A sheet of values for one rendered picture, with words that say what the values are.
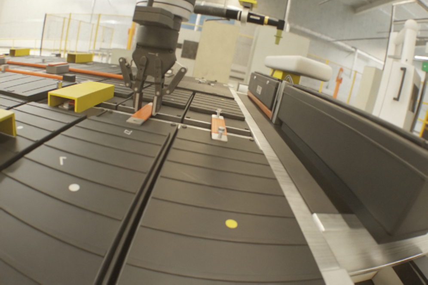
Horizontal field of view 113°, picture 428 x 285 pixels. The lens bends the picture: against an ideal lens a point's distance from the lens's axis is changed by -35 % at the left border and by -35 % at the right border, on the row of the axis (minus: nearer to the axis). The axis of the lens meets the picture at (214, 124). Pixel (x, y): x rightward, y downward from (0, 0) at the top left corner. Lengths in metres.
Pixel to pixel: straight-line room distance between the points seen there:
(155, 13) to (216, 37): 4.46
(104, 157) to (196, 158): 0.11
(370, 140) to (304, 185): 0.11
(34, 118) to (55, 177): 0.17
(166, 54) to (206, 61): 4.36
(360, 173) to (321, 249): 0.11
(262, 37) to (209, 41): 1.13
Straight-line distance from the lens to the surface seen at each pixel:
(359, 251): 0.32
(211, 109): 0.51
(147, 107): 0.45
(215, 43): 4.76
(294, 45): 5.02
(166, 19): 0.34
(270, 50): 4.83
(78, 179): 0.21
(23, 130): 0.32
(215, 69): 4.75
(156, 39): 0.37
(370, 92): 6.27
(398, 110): 2.92
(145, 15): 0.33
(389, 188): 0.24
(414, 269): 0.52
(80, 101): 0.41
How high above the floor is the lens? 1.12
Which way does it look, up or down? 17 degrees down
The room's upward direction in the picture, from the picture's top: 12 degrees clockwise
